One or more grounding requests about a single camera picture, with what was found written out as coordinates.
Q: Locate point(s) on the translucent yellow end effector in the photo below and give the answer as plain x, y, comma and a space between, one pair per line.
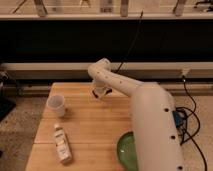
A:
100, 90

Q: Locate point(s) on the black brown eraser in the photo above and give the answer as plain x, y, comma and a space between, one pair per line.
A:
99, 95

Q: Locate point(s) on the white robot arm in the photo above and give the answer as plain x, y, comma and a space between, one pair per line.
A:
151, 106

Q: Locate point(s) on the translucent plastic cup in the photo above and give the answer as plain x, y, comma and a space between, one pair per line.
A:
56, 103

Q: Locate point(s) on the white lotion bottle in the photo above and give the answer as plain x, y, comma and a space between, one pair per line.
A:
62, 145

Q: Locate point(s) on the green glass bowl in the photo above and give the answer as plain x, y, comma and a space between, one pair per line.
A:
126, 153

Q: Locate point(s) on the blue device on floor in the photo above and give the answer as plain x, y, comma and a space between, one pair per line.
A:
179, 121

